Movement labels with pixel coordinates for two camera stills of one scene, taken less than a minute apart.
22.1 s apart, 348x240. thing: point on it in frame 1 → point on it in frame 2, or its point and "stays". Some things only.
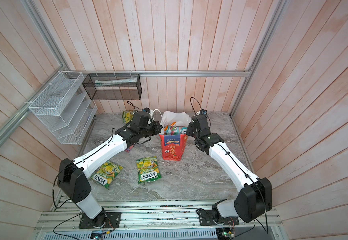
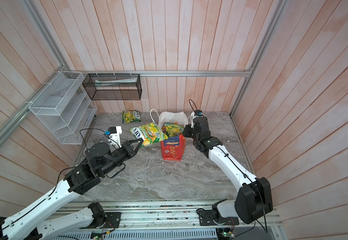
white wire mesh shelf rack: x=63 y=110 stays
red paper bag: x=172 y=146 stays
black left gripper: x=156 y=124 → x=127 y=145
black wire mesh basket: x=113 y=86 stays
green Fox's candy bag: x=127 y=115 stays
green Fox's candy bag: x=148 y=169 → x=173 y=129
